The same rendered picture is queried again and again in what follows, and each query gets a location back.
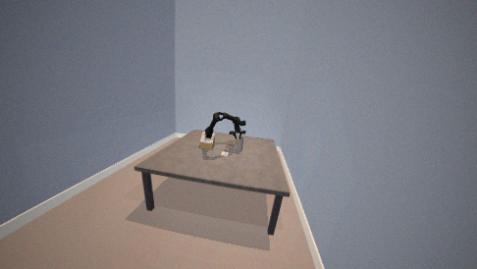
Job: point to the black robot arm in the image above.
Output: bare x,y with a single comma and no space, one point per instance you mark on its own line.
216,118

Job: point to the grey open bin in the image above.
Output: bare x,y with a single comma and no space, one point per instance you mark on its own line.
239,144

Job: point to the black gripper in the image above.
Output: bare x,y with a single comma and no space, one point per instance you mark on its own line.
236,132

